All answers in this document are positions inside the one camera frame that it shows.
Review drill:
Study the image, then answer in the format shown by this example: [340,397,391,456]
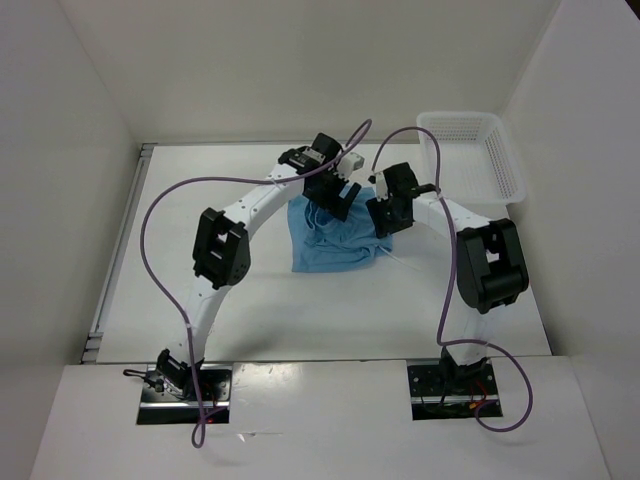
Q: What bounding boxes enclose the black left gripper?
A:
[303,167,360,222]

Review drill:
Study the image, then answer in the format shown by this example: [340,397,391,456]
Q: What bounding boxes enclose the light blue shorts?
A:
[287,187,393,274]

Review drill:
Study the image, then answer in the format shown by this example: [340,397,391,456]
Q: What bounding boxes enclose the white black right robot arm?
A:
[366,162,529,394]

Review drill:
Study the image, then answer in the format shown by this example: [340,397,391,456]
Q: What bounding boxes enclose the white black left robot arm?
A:
[156,133,364,400]

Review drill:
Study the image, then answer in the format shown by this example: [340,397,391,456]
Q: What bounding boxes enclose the white perforated plastic basket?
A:
[416,111,526,206]

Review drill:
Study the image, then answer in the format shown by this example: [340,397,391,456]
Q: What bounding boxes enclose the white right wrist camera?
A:
[368,171,389,202]

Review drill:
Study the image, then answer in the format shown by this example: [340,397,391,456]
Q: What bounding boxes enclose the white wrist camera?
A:
[334,152,365,180]
[368,171,389,202]

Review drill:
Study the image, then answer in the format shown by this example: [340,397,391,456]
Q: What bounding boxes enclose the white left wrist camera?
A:
[334,152,365,180]

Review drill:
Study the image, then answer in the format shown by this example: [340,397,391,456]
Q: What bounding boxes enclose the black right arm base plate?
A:
[406,359,503,421]

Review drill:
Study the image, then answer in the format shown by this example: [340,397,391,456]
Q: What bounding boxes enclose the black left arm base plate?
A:
[130,363,233,426]

